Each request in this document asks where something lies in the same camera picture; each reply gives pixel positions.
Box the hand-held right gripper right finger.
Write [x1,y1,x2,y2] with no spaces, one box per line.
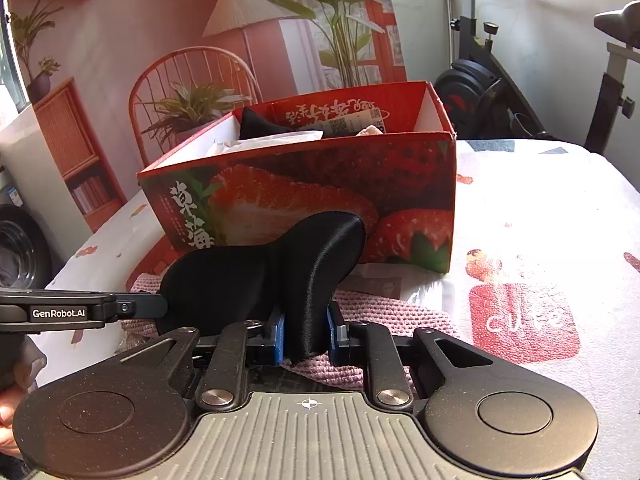
[327,307,506,407]

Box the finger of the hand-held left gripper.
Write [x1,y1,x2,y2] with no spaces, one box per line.
[104,294,168,323]

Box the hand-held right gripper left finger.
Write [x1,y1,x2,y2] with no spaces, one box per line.
[107,312,287,409]

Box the black satin cloth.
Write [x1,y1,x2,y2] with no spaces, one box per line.
[155,212,368,367]

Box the red strawberry cardboard box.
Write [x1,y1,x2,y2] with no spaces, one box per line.
[125,80,458,291]

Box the person's left hand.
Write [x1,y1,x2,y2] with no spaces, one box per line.
[0,350,47,458]

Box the pink knitted cloth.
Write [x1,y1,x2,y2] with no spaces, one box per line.
[120,272,451,397]

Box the washing machine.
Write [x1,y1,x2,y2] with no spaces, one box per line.
[0,165,54,292]

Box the white flat packet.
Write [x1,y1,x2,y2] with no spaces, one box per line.
[344,261,417,302]

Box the white paper in box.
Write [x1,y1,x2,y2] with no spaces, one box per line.
[207,130,324,157]

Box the white printed mat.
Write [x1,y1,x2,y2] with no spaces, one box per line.
[45,137,640,480]

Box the black exercise bike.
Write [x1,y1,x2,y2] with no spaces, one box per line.
[419,0,640,155]

